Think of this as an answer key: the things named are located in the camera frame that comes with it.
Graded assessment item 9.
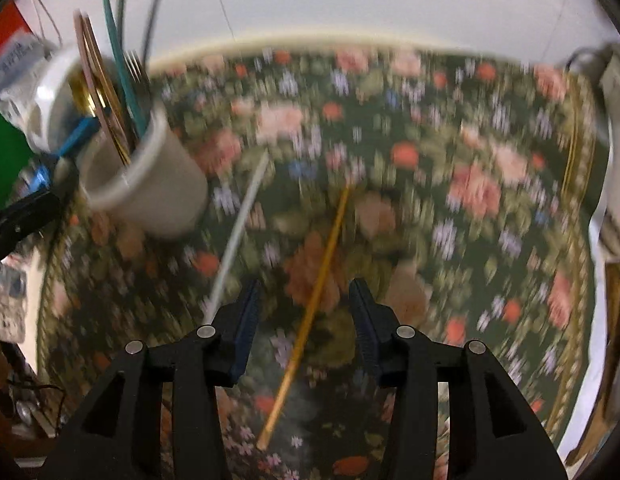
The white cord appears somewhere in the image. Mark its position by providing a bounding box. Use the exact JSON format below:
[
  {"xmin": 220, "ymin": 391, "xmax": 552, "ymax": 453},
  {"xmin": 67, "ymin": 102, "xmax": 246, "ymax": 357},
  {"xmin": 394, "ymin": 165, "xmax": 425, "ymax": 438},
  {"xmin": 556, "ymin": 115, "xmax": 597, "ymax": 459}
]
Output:
[{"xmin": 14, "ymin": 0, "xmax": 61, "ymax": 46}]

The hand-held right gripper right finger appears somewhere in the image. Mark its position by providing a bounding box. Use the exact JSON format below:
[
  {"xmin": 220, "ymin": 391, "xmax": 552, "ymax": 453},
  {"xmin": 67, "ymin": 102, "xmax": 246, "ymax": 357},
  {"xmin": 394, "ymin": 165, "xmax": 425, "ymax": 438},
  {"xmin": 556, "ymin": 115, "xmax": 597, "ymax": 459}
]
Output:
[{"xmin": 349, "ymin": 277, "xmax": 566, "ymax": 480}]

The floral table mat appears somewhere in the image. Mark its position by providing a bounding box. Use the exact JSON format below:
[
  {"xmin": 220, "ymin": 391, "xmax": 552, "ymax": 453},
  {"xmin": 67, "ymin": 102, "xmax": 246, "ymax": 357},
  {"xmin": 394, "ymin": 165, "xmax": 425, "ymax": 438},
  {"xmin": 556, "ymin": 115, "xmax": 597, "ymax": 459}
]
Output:
[{"xmin": 37, "ymin": 42, "xmax": 599, "ymax": 480}]

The gold spoon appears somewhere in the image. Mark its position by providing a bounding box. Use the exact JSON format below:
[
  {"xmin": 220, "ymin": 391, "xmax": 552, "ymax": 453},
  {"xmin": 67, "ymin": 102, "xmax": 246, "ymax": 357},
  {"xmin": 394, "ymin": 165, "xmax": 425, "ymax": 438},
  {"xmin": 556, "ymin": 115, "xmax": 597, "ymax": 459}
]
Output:
[{"xmin": 72, "ymin": 72, "xmax": 108, "ymax": 116}]

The red box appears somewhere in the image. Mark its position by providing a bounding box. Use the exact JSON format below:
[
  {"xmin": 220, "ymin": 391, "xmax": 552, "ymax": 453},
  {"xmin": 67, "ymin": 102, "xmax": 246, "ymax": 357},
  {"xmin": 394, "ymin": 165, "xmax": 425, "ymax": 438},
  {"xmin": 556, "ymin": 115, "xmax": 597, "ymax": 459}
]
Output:
[{"xmin": 0, "ymin": 0, "xmax": 33, "ymax": 59}]

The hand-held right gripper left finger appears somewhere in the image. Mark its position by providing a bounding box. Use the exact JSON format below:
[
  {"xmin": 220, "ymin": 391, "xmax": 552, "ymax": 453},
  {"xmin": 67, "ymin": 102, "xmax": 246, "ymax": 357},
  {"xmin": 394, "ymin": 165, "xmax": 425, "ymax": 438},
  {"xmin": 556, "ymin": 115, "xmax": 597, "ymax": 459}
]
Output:
[{"xmin": 40, "ymin": 279, "xmax": 264, "ymax": 480}]

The green box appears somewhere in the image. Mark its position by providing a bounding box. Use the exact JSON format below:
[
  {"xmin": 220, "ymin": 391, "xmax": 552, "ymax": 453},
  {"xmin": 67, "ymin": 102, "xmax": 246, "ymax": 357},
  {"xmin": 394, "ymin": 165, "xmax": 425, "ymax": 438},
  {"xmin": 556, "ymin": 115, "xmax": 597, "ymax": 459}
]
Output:
[{"xmin": 0, "ymin": 102, "xmax": 38, "ymax": 219}]

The yellow chopstick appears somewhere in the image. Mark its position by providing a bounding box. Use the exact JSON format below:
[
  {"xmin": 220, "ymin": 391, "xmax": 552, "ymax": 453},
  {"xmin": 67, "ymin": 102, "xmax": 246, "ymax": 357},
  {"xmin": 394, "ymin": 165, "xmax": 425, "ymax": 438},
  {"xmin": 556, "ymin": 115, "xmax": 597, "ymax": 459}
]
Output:
[
  {"xmin": 74, "ymin": 10, "xmax": 135, "ymax": 167},
  {"xmin": 256, "ymin": 185, "xmax": 353, "ymax": 451}
]

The dark grey chopstick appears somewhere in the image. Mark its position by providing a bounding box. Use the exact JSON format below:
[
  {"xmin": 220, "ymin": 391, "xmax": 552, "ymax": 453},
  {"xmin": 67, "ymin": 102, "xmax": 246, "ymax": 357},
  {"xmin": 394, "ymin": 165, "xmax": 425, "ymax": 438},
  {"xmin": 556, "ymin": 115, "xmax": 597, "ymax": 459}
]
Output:
[{"xmin": 140, "ymin": 0, "xmax": 175, "ymax": 69}]

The blue bowl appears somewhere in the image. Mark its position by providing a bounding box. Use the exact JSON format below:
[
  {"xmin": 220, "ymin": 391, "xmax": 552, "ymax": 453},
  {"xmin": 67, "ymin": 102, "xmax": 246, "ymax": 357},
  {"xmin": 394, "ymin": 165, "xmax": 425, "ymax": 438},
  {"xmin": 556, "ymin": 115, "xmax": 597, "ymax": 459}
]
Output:
[{"xmin": 27, "ymin": 115, "xmax": 100, "ymax": 191}]

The blue print plastic bag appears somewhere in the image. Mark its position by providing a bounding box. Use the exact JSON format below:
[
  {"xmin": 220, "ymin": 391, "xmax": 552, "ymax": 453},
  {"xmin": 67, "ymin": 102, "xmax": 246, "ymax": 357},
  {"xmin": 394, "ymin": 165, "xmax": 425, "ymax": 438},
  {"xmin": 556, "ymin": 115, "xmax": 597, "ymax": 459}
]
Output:
[{"xmin": 0, "ymin": 30, "xmax": 55, "ymax": 111}]

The white ceramic cup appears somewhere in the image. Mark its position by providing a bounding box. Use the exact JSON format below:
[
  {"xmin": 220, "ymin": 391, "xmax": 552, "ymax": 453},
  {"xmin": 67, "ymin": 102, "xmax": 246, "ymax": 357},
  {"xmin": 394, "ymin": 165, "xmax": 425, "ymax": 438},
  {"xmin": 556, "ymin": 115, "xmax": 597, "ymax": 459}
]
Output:
[{"xmin": 80, "ymin": 105, "xmax": 211, "ymax": 239}]

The white chopstick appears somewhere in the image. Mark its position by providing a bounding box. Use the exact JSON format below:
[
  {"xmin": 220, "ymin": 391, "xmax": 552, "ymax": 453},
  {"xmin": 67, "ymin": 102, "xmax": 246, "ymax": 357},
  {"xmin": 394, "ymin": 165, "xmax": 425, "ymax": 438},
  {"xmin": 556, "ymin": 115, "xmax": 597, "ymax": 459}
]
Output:
[{"xmin": 202, "ymin": 152, "xmax": 271, "ymax": 324}]

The white plastic container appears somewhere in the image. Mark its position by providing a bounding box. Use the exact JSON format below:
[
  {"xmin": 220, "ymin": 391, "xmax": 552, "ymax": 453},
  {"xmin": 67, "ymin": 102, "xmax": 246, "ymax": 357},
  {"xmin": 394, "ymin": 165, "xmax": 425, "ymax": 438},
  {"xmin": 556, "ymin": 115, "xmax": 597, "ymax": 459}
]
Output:
[{"xmin": 20, "ymin": 45, "xmax": 105, "ymax": 154}]

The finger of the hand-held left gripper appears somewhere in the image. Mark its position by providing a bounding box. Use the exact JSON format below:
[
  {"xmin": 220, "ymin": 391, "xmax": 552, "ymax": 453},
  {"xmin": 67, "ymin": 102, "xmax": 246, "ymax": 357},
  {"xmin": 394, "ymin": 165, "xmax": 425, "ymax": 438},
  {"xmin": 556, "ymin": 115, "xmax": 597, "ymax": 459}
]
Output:
[{"xmin": 0, "ymin": 190, "xmax": 63, "ymax": 281}]

